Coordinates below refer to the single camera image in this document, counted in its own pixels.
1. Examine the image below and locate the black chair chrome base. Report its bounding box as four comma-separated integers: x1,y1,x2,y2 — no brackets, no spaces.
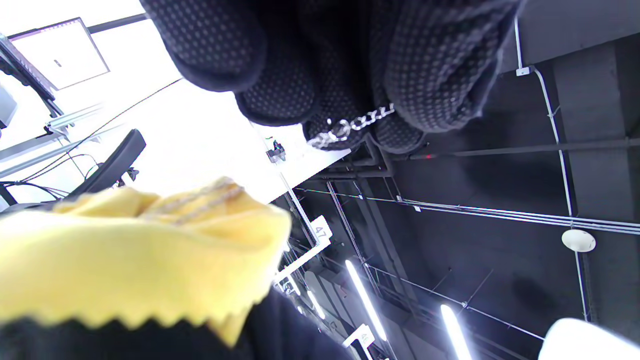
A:
0,128,147,216

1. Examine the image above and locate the round white ceiling sensor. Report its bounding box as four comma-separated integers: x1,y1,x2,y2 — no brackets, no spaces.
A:
561,228,597,253

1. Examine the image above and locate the silver chain necklace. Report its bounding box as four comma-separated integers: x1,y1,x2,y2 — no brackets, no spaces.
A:
140,102,396,224

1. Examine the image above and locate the black keyboard tray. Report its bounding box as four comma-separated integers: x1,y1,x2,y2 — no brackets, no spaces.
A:
0,34,65,119

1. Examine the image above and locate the yellow cleaning cloth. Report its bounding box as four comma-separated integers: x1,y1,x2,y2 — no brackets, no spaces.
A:
0,176,294,347

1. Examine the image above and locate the person's right hand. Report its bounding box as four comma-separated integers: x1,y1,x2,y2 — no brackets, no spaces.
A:
0,287,357,360

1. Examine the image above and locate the white hanging sign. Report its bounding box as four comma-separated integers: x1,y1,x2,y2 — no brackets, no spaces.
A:
309,215,334,249
342,323,376,351

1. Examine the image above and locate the person's left hand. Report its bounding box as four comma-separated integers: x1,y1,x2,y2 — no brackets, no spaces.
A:
139,0,522,154

